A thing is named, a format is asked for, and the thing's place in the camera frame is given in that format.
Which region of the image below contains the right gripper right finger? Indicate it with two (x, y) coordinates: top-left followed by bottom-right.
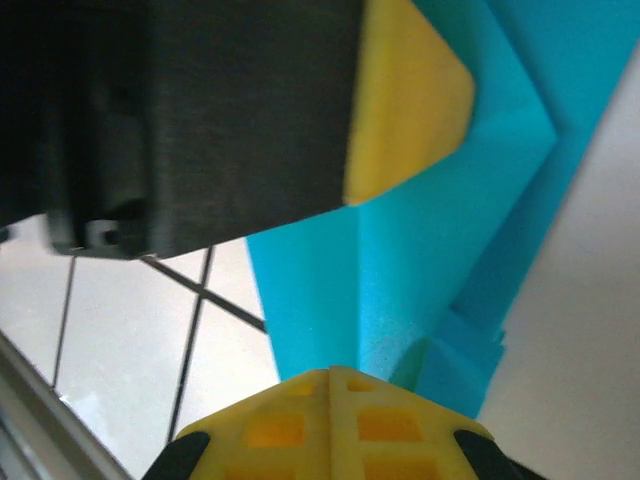
(329, 364), (541, 480)

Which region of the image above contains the aluminium table edge rail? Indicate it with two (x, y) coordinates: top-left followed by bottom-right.
(0, 332), (132, 480)

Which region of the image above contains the blue cloth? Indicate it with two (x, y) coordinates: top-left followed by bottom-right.
(244, 0), (634, 421)

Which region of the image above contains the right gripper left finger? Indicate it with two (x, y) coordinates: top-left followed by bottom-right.
(143, 367), (332, 480)

